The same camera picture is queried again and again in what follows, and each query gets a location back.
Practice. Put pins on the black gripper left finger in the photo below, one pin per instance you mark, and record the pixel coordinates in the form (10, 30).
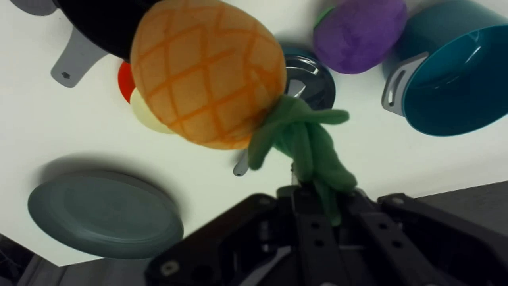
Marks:
(275, 238)

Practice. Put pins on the small pan with dark lid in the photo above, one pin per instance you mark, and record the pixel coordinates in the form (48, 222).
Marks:
(313, 79)

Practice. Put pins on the red and cream apple half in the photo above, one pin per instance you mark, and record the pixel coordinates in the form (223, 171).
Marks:
(143, 113)

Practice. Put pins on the blue toy pot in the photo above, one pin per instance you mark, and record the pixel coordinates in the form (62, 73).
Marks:
(454, 84)

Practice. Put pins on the purple plushie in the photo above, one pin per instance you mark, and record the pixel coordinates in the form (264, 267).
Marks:
(359, 32)

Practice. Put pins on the grey plate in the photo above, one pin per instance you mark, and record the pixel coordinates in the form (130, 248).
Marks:
(105, 214)

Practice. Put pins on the black toy pot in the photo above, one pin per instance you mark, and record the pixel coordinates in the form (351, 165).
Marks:
(100, 21)

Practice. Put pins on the orange pineapple plushie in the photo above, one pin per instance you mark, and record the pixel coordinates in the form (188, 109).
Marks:
(207, 68)

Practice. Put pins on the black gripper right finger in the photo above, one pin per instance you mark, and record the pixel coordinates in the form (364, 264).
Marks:
(423, 243)

